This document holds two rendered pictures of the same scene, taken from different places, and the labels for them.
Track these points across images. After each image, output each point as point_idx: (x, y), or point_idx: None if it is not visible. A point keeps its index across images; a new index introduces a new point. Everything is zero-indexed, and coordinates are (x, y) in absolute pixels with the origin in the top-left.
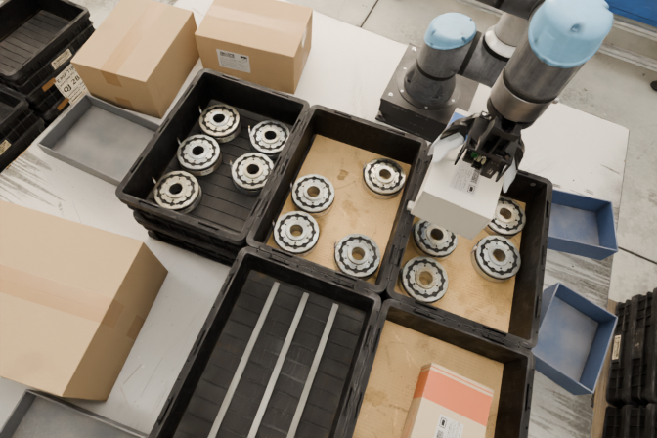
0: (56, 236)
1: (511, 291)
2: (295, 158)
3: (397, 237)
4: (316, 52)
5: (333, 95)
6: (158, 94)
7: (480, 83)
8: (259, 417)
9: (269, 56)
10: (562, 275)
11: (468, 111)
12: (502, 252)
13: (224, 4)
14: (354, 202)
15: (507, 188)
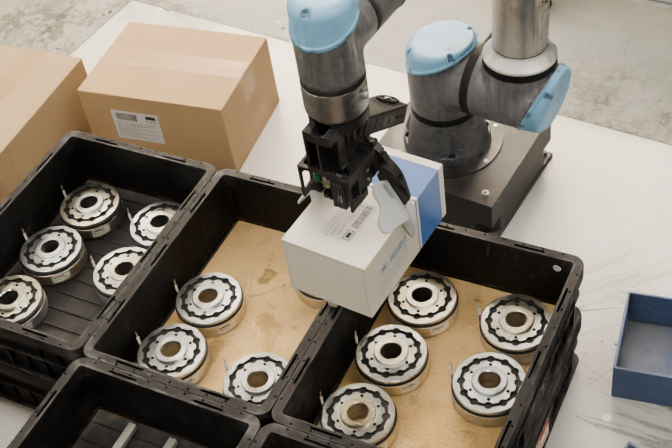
0: None
1: None
2: (185, 248)
3: (305, 342)
4: (286, 107)
5: (303, 171)
6: (17, 181)
7: (573, 137)
8: None
9: (185, 112)
10: (667, 446)
11: (541, 184)
12: (498, 377)
13: (129, 44)
14: (277, 315)
15: (392, 229)
